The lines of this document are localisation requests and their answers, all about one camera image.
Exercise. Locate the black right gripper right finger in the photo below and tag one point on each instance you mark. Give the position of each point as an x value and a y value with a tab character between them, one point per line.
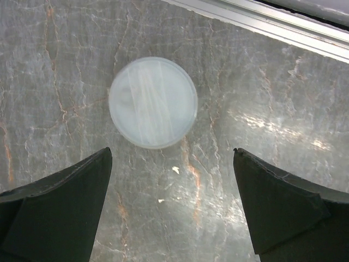
290	218

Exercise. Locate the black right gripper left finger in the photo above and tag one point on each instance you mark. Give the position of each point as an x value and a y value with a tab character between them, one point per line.
56	218

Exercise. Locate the green orange fruit cup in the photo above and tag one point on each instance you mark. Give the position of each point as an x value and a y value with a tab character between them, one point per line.
153	102

